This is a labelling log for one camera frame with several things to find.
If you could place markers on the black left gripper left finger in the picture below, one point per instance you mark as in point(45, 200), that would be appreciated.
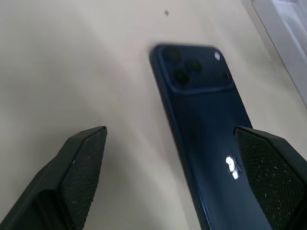
point(72, 182)

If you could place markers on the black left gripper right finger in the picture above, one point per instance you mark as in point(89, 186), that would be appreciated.
point(271, 177)

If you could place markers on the dark blue smartphone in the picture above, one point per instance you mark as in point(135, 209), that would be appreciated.
point(204, 112)

